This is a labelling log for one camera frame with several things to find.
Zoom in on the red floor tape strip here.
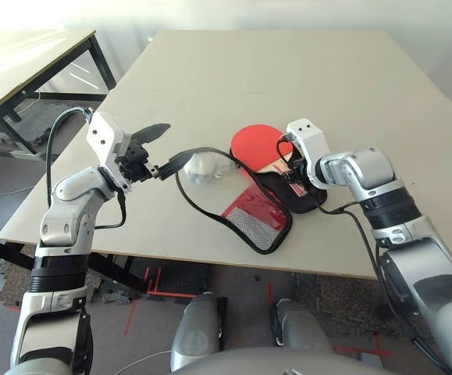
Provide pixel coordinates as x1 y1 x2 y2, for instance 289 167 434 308
125 267 162 337
334 335 394 359

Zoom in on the beige side table black frame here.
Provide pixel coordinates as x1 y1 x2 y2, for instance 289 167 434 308
0 29 117 157

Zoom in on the silver robot leg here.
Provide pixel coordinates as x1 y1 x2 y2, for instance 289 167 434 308
169 291 229 372
270 298 334 352

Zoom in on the red ping-pong paddle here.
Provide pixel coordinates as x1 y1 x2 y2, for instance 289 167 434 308
230 123 315 198

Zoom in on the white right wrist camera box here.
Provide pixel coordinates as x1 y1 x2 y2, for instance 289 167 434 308
286 119 332 188

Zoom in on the red black paddle case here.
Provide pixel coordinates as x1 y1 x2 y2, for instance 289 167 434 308
174 146 328 255

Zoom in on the dark grey floor mat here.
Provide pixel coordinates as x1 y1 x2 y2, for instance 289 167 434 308
9 103 90 148

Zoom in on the white grey plush charm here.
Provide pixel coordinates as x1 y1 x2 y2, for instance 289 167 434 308
183 153 230 184

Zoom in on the black main table frame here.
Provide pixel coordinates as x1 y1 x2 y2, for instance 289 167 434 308
0 230 211 294

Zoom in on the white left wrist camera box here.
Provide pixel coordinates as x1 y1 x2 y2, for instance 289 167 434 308
86 112 133 195

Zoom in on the silver left robot leg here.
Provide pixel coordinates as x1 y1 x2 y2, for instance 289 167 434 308
169 291 229 372

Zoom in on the silver right robot leg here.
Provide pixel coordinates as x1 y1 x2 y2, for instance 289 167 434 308
270 298 334 352

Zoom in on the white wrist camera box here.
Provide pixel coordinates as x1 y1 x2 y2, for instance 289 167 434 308
86 112 133 195
286 119 332 188

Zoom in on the grey robot torso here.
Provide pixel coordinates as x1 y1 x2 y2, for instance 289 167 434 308
178 345 386 375

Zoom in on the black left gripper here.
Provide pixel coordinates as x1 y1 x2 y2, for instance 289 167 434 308
116 123 190 184

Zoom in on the thin white floor cable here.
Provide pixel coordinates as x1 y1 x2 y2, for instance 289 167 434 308
0 182 36 198
112 349 172 375

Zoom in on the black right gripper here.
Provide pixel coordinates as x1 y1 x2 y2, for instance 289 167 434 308
282 146 312 188

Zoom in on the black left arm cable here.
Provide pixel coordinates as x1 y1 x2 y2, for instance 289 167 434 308
44 107 127 230

